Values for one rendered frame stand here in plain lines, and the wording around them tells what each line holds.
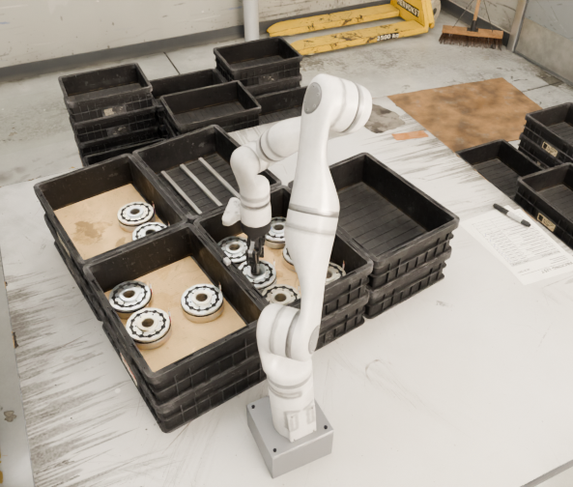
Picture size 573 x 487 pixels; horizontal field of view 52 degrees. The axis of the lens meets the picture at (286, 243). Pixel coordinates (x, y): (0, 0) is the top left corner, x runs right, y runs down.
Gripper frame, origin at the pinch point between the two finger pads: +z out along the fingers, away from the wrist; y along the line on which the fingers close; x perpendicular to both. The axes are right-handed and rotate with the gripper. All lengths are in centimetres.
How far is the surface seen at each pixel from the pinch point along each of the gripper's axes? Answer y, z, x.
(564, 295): 21, 17, -84
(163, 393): -40.6, 3.6, 11.3
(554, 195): 114, 48, -104
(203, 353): -34.6, -4.5, 3.6
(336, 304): -7.7, 4.1, -21.8
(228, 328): -19.1, 5.2, 2.9
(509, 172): 145, 59, -91
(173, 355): -29.2, 5.4, 13.3
